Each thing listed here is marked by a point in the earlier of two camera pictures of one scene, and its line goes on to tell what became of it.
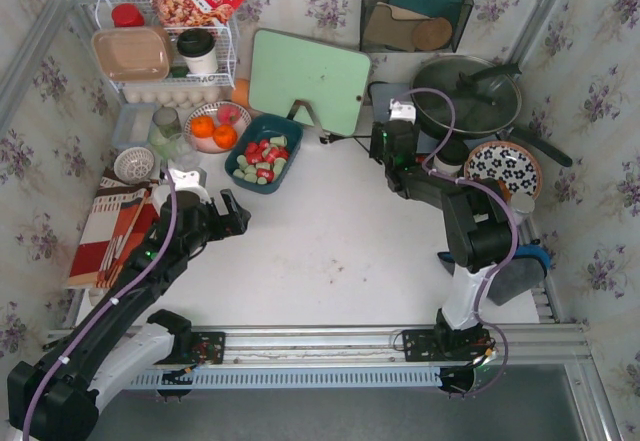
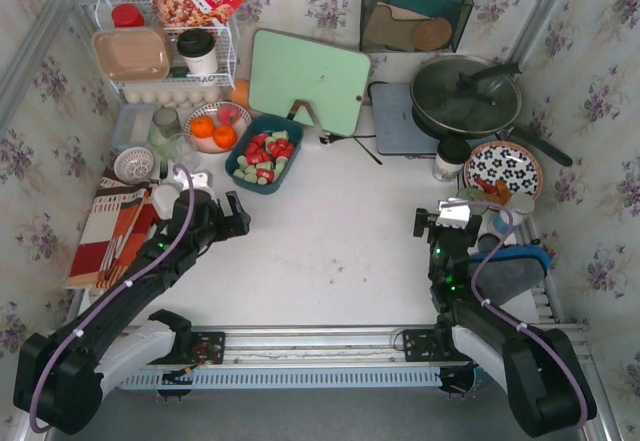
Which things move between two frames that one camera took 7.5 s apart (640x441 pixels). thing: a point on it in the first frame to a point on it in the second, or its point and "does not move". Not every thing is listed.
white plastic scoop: (159, 194) does not move
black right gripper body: (392, 141) to (431, 226)
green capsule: (242, 161) does not move
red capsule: (254, 157) does not move
